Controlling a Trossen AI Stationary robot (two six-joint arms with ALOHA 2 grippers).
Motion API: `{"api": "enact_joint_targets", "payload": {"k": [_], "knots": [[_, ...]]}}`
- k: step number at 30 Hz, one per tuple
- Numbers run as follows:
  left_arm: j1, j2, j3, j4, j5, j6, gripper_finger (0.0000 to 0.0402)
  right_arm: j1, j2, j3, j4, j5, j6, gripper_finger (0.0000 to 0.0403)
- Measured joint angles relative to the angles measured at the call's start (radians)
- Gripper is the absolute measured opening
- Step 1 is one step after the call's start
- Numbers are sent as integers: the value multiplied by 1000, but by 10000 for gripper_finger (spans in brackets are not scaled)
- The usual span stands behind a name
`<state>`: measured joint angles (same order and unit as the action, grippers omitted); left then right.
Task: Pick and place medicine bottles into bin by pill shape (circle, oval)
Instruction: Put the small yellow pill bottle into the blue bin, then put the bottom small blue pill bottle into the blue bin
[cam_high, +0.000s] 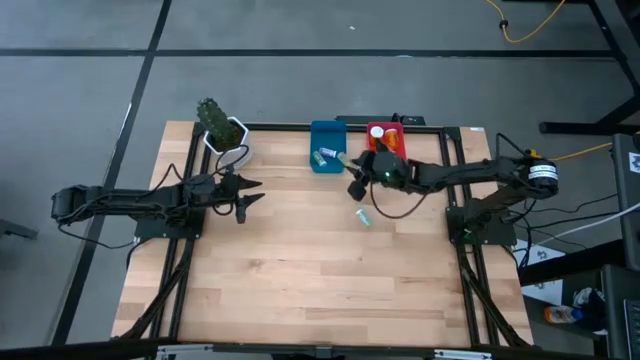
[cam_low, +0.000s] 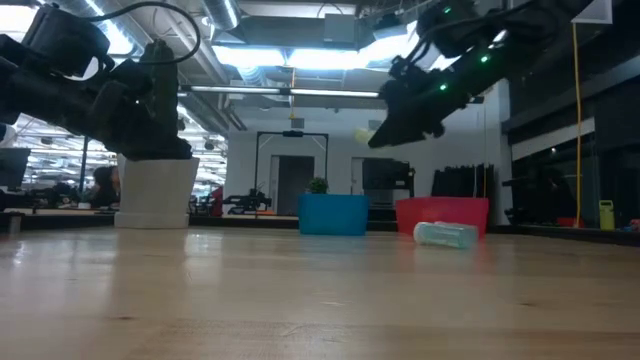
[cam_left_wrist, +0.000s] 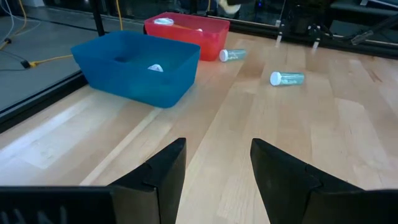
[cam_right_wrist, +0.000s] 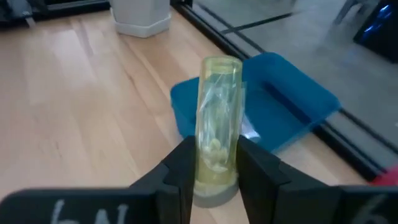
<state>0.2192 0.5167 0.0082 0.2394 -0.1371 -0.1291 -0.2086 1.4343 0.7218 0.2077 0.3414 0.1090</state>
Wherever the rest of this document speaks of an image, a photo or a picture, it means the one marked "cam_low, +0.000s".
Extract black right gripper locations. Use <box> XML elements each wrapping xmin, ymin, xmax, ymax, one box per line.
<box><xmin>367</xmin><ymin>54</ymin><xmax>474</xmax><ymax>150</ymax></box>

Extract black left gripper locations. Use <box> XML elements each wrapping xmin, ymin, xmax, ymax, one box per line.
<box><xmin>97</xmin><ymin>59</ymin><xmax>195</xmax><ymax>162</ymax></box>

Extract red plastic bin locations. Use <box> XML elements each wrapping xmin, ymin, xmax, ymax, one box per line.
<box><xmin>394</xmin><ymin>196</ymin><xmax>490</xmax><ymax>239</ymax></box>

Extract blue plastic bin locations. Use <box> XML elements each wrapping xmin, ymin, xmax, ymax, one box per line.
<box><xmin>297</xmin><ymin>193</ymin><xmax>370</xmax><ymax>237</ymax></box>

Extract teal clear pill vial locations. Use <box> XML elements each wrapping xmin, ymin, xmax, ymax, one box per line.
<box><xmin>412</xmin><ymin>221</ymin><xmax>480</xmax><ymax>250</ymax></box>

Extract black background cabinet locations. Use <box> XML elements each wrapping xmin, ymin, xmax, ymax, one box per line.
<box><xmin>362</xmin><ymin>157</ymin><xmax>416</xmax><ymax>199</ymax></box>

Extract green cactus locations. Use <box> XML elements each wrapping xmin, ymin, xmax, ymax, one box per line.
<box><xmin>138</xmin><ymin>38</ymin><xmax>180</xmax><ymax>101</ymax></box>

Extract white hexagonal plant pot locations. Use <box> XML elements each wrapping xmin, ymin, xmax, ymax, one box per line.
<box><xmin>113</xmin><ymin>155</ymin><xmax>201</xmax><ymax>230</ymax></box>

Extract person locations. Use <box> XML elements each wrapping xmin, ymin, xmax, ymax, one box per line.
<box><xmin>91</xmin><ymin>165</ymin><xmax>122</xmax><ymax>209</ymax></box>

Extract black curtain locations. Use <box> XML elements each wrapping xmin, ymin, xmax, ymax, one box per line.
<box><xmin>430</xmin><ymin>164</ymin><xmax>496</xmax><ymax>199</ymax></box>

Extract small green background plant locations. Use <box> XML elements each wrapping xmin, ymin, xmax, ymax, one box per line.
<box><xmin>305</xmin><ymin>176</ymin><xmax>330</xmax><ymax>196</ymax></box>

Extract grey ceiling vent box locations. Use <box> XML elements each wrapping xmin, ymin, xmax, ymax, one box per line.
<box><xmin>322</xmin><ymin>13</ymin><xmax>357</xmax><ymax>44</ymax></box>

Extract ceiling tube light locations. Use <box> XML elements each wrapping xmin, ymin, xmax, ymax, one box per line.
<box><xmin>180</xmin><ymin>84</ymin><xmax>381</xmax><ymax>99</ymax></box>

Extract dark doorway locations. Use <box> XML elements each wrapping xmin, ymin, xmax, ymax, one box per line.
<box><xmin>269</xmin><ymin>154</ymin><xmax>316</xmax><ymax>217</ymax></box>

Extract dark computer monitor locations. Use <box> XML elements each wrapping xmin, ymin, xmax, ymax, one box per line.
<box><xmin>0</xmin><ymin>147</ymin><xmax>32</xmax><ymax>190</ymax></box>

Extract yellow-green container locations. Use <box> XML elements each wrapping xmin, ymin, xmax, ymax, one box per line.
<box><xmin>598</xmin><ymin>199</ymin><xmax>616</xmax><ymax>231</ymax></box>

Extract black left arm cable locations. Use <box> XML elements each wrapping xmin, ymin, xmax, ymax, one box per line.
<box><xmin>82</xmin><ymin>0</ymin><xmax>202</xmax><ymax>66</ymax></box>

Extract black background rig frame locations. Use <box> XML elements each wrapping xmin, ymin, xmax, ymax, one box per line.
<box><xmin>254</xmin><ymin>130</ymin><xmax>330</xmax><ymax>194</ymax></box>

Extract yellow extension cable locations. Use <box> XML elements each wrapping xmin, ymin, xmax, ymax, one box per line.
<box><xmin>572</xmin><ymin>22</ymin><xmax>585</xmax><ymax>229</ymax></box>

